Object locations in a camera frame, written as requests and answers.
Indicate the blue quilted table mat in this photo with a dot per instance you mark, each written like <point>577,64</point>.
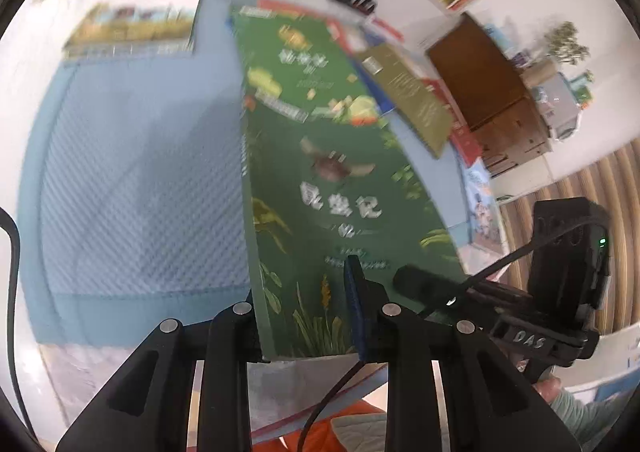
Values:
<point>140,182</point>

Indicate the brown wooden cabinet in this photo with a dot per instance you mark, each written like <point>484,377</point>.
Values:
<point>475,72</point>

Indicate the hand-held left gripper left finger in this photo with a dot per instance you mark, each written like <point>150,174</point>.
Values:
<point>240,332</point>

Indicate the orange garment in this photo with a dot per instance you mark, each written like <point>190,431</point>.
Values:
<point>360,424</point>

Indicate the white green potted plant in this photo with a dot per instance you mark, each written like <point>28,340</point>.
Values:
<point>565,40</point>

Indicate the landscape cover picture book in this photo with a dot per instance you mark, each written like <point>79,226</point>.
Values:
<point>135,27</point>

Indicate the person's right hand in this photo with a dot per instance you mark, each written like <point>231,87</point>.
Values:
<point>549,389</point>

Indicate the striped beige rug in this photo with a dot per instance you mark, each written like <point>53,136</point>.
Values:
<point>575,182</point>

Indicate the colourful illustrated picture book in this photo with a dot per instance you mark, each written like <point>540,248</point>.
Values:
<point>482,207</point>

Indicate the olive green book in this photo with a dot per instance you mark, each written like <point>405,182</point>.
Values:
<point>410,92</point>

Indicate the person's right forearm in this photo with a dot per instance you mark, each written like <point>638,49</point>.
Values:
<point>585,419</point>

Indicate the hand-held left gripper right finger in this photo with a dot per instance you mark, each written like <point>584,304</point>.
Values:
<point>354,307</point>

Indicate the green insect cover book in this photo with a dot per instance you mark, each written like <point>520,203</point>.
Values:
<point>325,157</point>

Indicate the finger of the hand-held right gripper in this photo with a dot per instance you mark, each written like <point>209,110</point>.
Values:
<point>425,284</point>

